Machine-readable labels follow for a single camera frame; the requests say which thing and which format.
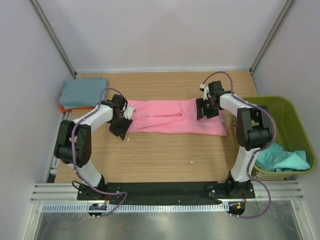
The folded orange t shirt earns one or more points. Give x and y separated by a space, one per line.
64 110

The white slotted cable duct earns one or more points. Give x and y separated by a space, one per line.
100 208

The pink t shirt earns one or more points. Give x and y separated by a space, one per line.
173 117

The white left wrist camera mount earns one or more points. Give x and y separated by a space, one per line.
128 112

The green plastic basket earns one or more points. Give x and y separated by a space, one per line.
290 133

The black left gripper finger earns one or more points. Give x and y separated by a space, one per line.
123 129
115 129

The aluminium frame rail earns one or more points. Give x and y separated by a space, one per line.
67 193

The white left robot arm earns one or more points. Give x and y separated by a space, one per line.
74 139

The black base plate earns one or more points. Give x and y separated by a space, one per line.
161 192

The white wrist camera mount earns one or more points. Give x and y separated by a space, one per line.
128 112
206 92

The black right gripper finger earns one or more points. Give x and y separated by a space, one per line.
212 111
200 104

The folded grey-blue t shirt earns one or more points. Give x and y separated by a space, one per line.
82 92

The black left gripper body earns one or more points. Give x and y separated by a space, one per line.
117 120

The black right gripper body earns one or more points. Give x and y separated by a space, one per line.
209 105

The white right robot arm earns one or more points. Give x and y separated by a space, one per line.
253 131

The teal t shirt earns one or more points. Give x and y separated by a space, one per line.
276 159

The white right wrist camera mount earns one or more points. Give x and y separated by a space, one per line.
206 92

